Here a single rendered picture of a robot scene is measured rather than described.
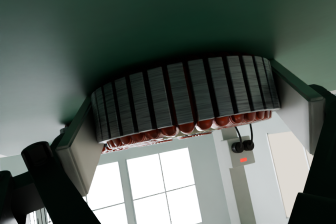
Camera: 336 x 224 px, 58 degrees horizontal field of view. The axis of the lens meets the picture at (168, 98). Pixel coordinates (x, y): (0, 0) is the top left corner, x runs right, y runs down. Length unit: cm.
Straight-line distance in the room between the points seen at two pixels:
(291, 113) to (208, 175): 740
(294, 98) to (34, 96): 14
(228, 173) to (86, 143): 89
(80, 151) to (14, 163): 645
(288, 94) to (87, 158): 11
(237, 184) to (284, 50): 88
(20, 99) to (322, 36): 17
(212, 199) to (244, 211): 658
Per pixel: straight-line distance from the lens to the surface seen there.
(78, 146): 16
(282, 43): 17
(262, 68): 16
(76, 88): 18
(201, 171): 748
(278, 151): 631
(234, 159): 99
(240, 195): 106
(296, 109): 16
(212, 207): 766
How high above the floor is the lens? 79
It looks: 8 degrees down
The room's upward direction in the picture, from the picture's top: 169 degrees clockwise
